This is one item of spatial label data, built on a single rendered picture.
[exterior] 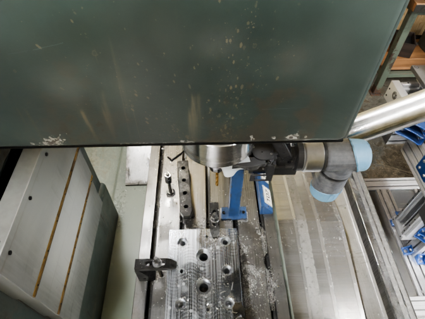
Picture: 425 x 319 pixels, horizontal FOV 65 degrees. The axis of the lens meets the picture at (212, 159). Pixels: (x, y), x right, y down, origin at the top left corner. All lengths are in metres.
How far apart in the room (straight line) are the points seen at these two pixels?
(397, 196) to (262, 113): 2.03
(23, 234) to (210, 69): 0.57
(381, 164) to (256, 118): 2.43
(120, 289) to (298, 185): 0.90
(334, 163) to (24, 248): 0.70
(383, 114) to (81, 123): 0.70
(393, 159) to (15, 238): 2.65
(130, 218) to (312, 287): 0.86
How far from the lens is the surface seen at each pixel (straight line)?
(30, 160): 0.90
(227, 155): 0.63
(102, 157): 1.97
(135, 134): 0.53
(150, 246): 1.26
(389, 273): 1.46
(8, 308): 0.93
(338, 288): 1.46
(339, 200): 1.71
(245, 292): 1.18
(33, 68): 0.48
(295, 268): 1.40
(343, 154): 0.78
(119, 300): 1.51
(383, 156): 2.96
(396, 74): 3.44
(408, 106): 0.93
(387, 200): 2.39
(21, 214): 0.83
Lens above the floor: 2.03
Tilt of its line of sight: 51 degrees down
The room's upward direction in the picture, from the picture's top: straight up
